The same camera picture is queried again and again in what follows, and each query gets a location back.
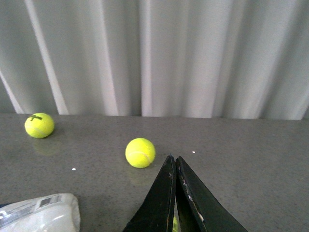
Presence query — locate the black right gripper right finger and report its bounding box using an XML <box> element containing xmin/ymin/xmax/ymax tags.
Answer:
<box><xmin>175</xmin><ymin>156</ymin><xmax>246</xmax><ymax>232</ymax></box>

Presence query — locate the Roland Garros tennis ball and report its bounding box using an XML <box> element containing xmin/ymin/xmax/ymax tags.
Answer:
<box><xmin>172</xmin><ymin>216</ymin><xmax>179</xmax><ymax>232</ymax></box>

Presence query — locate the white curtain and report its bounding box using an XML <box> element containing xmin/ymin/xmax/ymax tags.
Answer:
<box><xmin>0</xmin><ymin>0</ymin><xmax>309</xmax><ymax>120</ymax></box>

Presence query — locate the white blue tennis ball can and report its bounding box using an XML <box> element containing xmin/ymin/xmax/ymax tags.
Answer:
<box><xmin>0</xmin><ymin>193</ymin><xmax>81</xmax><ymax>232</ymax></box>

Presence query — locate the Wilson tennis ball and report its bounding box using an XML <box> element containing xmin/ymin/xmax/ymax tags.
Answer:
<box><xmin>24</xmin><ymin>113</ymin><xmax>55</xmax><ymax>139</ymax></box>

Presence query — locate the plain yellow tennis ball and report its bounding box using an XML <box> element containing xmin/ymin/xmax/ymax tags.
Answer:
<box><xmin>125</xmin><ymin>138</ymin><xmax>156</xmax><ymax>168</ymax></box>

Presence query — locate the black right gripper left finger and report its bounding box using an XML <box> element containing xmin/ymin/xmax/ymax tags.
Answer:
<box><xmin>123</xmin><ymin>155</ymin><xmax>176</xmax><ymax>232</ymax></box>

